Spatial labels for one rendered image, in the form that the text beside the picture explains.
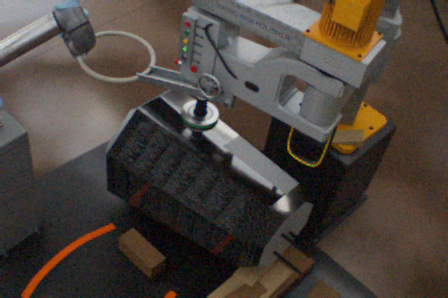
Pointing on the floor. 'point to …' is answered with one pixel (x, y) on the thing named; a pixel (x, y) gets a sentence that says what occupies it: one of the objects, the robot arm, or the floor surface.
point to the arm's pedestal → (16, 186)
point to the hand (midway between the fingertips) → (80, 57)
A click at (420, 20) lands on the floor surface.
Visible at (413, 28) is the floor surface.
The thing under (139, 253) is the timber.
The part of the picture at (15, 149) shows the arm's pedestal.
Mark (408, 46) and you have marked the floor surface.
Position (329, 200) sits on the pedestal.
